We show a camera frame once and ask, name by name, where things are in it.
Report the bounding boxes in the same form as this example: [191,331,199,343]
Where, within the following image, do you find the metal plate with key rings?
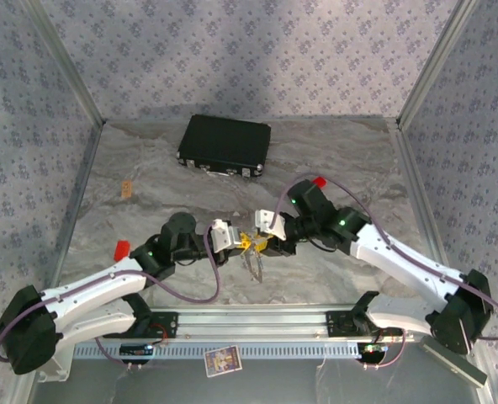
[239,247,268,284]

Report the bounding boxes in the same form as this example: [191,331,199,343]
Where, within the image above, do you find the red plastic block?
[113,239,132,261]

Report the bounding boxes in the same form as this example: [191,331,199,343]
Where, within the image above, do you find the black hard case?
[177,114,273,182]

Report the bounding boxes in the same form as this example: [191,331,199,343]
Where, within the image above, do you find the colourful picture card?
[204,344,244,379]

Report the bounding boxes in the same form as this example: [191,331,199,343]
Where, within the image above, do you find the grey metal bar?
[416,336,489,387]

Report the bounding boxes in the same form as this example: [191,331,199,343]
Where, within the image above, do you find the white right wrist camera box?
[253,209,287,240]

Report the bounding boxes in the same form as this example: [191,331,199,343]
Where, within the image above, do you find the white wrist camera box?
[209,217,242,254]
[253,209,287,240]

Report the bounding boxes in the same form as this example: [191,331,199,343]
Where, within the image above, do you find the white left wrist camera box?
[209,217,242,254]

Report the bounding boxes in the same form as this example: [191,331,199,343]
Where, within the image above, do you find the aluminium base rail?
[24,306,485,343]

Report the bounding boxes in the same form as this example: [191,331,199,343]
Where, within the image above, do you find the grey slotted cable duct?
[71,341,363,361]

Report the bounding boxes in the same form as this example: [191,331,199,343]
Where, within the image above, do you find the aluminium side rail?
[385,119,463,306]
[49,121,107,311]

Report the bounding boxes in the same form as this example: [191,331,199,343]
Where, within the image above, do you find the grey plastic bracket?
[36,353,73,383]

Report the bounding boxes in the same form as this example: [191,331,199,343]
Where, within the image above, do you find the aluminium frame post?
[395,0,481,131]
[21,0,107,127]

